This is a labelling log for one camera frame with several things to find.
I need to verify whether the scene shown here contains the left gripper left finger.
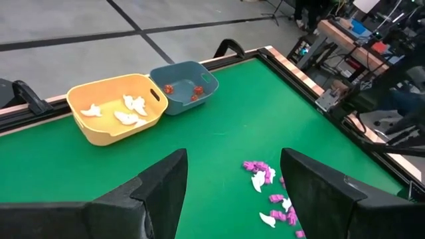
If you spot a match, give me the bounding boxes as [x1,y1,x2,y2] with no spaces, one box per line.
[0,148,189,239]

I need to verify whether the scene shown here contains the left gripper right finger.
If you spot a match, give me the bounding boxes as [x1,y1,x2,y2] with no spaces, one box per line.
[280,148,425,239]

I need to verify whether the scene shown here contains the yellow plastic bin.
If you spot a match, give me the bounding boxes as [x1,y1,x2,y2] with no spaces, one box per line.
[65,73,169,147]

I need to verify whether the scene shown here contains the grey metal mounting plate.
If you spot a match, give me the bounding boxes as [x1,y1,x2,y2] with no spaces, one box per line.
[314,88,343,113]

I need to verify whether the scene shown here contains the blue-grey plastic bin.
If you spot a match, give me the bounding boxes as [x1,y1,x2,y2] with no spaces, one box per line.
[149,60,220,116]

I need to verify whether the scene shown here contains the wooden table edge strip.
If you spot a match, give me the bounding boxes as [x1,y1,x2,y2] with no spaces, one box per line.
[0,45,425,183]

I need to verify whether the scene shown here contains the red flat object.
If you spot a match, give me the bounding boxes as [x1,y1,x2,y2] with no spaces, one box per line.
[371,41,388,54]

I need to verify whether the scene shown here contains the wooden workbench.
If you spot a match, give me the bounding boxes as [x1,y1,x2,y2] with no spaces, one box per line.
[317,19,389,76]

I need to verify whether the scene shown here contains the black base block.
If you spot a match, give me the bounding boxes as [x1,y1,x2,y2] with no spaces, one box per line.
[0,78,16,109]

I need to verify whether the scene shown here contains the person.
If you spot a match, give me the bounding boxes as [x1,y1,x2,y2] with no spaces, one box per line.
[294,0,333,33]

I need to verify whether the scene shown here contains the white board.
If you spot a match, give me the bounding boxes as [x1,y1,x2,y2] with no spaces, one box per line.
[352,0,381,14]

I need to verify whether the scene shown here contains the black curved frame bracket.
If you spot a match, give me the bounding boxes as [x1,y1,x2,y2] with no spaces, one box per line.
[212,38,247,60]
[11,80,54,116]

